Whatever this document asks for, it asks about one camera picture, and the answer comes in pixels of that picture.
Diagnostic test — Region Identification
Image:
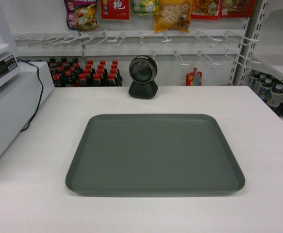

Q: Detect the red spout pouch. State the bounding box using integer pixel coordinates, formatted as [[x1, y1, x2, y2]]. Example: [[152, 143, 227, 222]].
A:
[[185, 67, 202, 86]]

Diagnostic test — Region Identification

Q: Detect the white checkout counter table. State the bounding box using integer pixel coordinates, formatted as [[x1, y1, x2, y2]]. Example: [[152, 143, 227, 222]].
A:
[[0, 86, 283, 233]]

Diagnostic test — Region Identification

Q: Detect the red packet hanging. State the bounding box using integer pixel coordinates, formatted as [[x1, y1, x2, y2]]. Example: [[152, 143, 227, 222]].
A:
[[100, 0, 130, 20]]

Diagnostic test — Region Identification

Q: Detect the green snack bag hanging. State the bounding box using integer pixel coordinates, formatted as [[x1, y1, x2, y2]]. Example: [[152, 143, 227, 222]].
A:
[[132, 0, 159, 15]]

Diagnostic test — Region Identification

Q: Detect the white cash drawer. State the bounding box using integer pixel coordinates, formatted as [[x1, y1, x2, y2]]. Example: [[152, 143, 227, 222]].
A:
[[0, 62, 54, 156]]

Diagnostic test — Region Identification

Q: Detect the black round barcode scanner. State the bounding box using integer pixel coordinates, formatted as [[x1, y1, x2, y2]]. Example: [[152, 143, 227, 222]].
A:
[[129, 55, 158, 100]]

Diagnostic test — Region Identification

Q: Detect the black power cable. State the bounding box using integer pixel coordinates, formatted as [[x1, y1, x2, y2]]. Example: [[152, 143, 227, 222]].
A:
[[16, 57, 45, 132]]

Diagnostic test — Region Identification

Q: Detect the purple noodle bag hanging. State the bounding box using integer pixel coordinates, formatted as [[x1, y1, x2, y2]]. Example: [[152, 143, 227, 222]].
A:
[[64, 0, 99, 32]]

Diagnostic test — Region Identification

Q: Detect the grey rectangular serving tray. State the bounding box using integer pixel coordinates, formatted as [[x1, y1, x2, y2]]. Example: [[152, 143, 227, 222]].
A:
[[65, 114, 245, 197]]

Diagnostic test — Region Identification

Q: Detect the red snack bag hanging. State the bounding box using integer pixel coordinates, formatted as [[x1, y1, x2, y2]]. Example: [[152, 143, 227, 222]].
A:
[[191, 0, 221, 20]]

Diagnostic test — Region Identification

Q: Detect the yellow snack bag hanging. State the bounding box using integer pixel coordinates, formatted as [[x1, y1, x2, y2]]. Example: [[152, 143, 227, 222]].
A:
[[154, 0, 194, 33]]

